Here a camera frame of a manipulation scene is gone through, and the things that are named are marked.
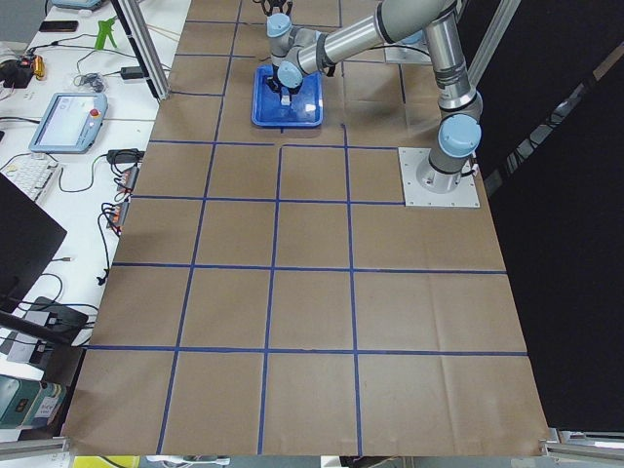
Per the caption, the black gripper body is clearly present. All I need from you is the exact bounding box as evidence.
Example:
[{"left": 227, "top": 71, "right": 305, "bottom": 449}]
[{"left": 266, "top": 74, "right": 300, "bottom": 96}]

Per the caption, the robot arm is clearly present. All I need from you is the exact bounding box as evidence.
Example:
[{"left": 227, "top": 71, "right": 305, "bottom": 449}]
[{"left": 266, "top": 0, "right": 483, "bottom": 194}]

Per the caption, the blue plastic tray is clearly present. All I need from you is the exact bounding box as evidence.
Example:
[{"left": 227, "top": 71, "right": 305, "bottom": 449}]
[{"left": 251, "top": 64, "right": 324, "bottom": 128}]

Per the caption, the black power adapter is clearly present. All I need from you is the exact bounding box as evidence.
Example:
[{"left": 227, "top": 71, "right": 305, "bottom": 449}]
[{"left": 119, "top": 66, "right": 144, "bottom": 80}]

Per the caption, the teach pendant tablet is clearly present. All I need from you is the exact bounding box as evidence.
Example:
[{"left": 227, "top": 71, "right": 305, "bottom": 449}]
[{"left": 28, "top": 93, "right": 108, "bottom": 154}]

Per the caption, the brown paper table cover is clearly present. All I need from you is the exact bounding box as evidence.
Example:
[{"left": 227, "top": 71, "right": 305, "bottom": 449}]
[{"left": 63, "top": 1, "right": 547, "bottom": 456}]

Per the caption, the white keyboard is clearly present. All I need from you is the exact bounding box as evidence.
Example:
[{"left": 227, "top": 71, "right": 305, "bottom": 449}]
[{"left": 1, "top": 155, "right": 60, "bottom": 205}]

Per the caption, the black monitor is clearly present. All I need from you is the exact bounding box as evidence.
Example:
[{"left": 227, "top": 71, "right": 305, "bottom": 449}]
[{"left": 0, "top": 175, "right": 66, "bottom": 313}]

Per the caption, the aluminium frame post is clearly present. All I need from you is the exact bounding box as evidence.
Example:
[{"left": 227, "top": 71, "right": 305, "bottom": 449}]
[{"left": 111, "top": 0, "right": 171, "bottom": 101}]

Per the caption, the green handled reacher grabber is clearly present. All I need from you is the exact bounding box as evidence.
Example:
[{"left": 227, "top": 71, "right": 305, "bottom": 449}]
[{"left": 94, "top": 17, "right": 118, "bottom": 51}]

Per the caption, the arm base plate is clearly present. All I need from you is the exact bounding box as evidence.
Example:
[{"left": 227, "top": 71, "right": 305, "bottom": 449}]
[{"left": 398, "top": 147, "right": 481, "bottom": 209}]

